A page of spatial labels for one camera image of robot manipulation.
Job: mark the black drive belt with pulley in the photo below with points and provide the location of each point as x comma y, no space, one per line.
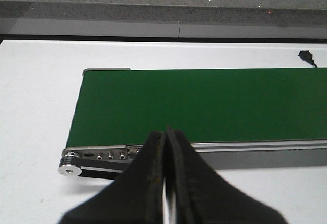
73,165

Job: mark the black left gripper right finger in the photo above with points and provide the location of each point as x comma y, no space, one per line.
202,195

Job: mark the aluminium conveyor side rail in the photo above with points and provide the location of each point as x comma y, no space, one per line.
228,155

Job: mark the grey stone slab left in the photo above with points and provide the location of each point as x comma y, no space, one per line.
271,12

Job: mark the green conveyor belt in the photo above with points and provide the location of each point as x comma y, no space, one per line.
121,107

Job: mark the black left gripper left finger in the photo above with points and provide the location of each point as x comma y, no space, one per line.
134,197

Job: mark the black connector with wires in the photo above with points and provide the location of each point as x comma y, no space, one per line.
306,56

